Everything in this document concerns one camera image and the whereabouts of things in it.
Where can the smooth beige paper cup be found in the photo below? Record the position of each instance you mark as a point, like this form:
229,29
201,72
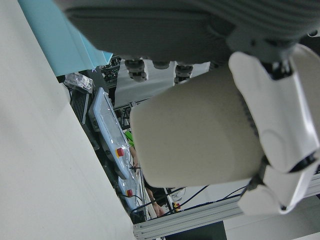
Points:
195,130

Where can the person bare forearm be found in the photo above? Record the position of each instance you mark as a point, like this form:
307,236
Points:
157,208

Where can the light blue teach pendant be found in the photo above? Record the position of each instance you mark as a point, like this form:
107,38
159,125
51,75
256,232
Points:
107,117
125,185

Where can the bright green object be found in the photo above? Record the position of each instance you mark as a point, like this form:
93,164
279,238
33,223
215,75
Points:
130,137

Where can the aluminium extrusion frame beam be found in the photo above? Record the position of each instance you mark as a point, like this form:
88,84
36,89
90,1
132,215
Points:
200,217

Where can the light blue plastic sheet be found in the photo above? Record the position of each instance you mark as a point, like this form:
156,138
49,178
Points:
62,45

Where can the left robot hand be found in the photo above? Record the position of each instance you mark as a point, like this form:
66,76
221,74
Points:
280,105

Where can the clear plastic bag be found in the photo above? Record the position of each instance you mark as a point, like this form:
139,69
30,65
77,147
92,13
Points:
80,81

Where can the black ribbed heat sink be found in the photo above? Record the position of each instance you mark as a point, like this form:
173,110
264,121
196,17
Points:
78,105

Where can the red emergency stop button box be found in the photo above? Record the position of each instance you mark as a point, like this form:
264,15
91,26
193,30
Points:
176,205

